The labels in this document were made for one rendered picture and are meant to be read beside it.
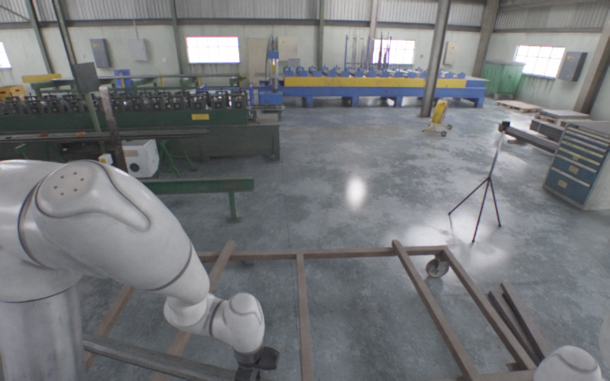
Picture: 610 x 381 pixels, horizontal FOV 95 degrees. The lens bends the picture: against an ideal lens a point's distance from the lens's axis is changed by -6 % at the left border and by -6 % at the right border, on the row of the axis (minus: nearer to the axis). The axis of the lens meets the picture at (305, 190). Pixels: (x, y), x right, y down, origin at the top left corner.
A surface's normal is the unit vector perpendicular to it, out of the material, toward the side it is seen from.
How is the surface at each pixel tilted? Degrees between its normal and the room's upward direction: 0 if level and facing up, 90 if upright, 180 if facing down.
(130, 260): 103
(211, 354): 0
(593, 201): 90
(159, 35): 90
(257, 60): 90
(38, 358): 78
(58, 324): 87
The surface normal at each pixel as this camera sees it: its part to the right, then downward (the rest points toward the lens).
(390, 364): 0.01, -0.89
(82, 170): 0.04, -0.50
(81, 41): 0.11, 0.46
